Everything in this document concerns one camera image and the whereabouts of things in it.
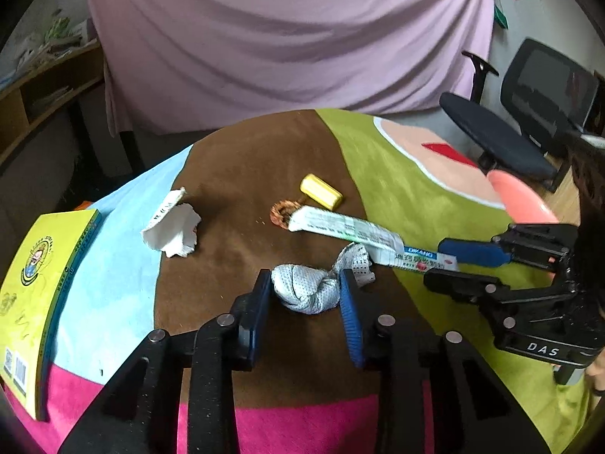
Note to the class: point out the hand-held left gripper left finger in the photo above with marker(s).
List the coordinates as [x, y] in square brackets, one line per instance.
[255, 321]

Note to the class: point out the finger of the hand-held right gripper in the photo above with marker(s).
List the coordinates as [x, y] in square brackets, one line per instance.
[463, 286]
[472, 251]

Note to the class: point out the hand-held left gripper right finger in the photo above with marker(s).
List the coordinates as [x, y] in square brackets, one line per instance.
[349, 326]

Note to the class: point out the grey mesh cloth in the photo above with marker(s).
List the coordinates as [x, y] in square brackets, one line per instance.
[307, 288]

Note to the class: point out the pink plastic bin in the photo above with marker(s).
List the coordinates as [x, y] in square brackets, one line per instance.
[520, 196]

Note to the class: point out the white green toothpaste tube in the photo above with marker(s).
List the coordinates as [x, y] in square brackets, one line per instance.
[349, 231]

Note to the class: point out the white paper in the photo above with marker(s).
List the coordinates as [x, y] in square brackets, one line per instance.
[175, 231]

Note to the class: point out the yellow cylinder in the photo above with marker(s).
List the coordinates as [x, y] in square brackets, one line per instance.
[321, 192]

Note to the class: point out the person's right forearm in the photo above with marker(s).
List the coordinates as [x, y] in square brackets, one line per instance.
[596, 383]

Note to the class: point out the black office chair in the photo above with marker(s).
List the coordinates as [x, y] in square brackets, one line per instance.
[496, 137]

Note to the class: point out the multicoloured patchwork blanket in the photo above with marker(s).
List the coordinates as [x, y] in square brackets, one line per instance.
[283, 175]

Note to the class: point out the yellow book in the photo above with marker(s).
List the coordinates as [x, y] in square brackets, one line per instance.
[42, 283]

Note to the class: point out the green plastic item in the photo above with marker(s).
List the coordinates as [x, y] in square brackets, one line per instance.
[501, 15]

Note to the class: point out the pink hanging sheet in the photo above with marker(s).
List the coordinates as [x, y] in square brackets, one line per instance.
[283, 33]

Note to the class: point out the stack of shelved papers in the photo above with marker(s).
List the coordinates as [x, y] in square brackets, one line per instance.
[52, 99]

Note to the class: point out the wooden desk shelf unit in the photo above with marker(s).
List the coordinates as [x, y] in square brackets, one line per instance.
[71, 66]

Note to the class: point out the pile of papers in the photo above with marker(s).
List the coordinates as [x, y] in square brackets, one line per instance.
[33, 54]

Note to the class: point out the green artificial plant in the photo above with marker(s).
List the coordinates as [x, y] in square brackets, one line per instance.
[59, 28]

